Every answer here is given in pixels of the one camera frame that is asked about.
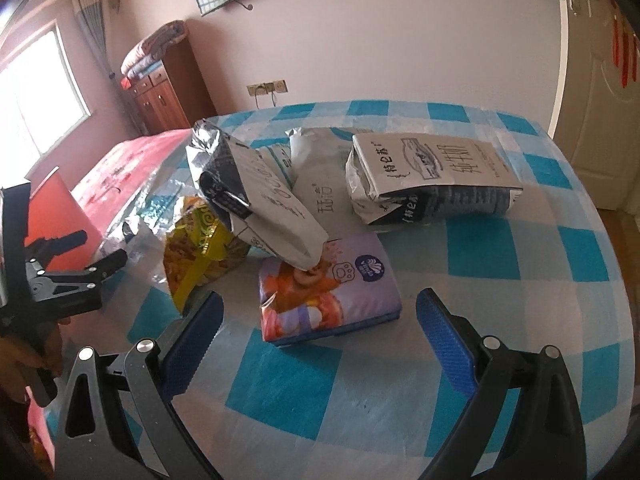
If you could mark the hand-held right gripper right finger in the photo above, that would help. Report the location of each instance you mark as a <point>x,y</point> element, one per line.
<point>445,340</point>

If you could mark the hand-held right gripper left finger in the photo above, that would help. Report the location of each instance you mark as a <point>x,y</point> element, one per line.
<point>195,345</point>

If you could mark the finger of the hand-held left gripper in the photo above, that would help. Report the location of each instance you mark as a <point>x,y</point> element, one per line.
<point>65,240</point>
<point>107,262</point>

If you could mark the orange plastic bucket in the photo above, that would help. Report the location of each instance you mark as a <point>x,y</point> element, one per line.
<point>55,205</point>

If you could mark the yellow snack packet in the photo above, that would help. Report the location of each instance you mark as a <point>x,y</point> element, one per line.
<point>190,260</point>

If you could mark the purple tissue packet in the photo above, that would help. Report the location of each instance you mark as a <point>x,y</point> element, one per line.
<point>350,285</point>

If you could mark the silver white snack bag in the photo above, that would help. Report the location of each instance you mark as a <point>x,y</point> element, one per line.
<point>280,200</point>

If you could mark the white milk powder bag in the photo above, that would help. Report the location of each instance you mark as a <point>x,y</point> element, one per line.
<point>425,170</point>

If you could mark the white plastic bag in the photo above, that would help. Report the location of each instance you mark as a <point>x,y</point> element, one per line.
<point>320,170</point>

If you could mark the person's left hand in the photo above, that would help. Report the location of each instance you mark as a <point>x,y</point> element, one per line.
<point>17,355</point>

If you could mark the pink printed blanket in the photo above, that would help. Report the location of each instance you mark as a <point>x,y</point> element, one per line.
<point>115,170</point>

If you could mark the blue white checkered tablecloth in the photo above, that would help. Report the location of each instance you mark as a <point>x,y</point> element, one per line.
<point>500,250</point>

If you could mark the bright window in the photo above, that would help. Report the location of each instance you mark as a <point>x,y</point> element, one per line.
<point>35,90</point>

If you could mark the brown wooden cabinet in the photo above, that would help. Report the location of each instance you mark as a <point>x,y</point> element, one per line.
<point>175,90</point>

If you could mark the grey beige curtain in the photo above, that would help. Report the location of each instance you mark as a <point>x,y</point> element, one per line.
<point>95,35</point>

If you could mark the folded patterned quilt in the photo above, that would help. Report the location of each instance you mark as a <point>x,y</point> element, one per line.
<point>162,37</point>

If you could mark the beige door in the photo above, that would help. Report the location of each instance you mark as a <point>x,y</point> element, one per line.
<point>590,110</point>

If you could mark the red door decoration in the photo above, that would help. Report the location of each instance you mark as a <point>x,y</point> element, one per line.
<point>625,45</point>

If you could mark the beige wall socket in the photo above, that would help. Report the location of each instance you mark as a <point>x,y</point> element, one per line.
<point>256,89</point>
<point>279,85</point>

